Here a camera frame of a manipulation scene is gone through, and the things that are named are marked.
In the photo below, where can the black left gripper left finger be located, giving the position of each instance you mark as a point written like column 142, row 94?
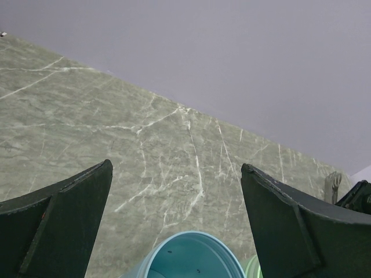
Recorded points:
column 51, row 232

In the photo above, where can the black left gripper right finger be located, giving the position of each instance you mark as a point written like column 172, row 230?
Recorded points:
column 298, row 235

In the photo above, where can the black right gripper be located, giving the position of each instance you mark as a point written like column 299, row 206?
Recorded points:
column 358, row 198

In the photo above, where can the green cylindrical lunch container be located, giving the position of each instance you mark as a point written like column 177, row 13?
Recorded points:
column 252, row 267

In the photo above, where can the blue cylindrical lunch container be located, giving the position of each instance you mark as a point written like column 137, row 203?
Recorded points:
column 189, row 254

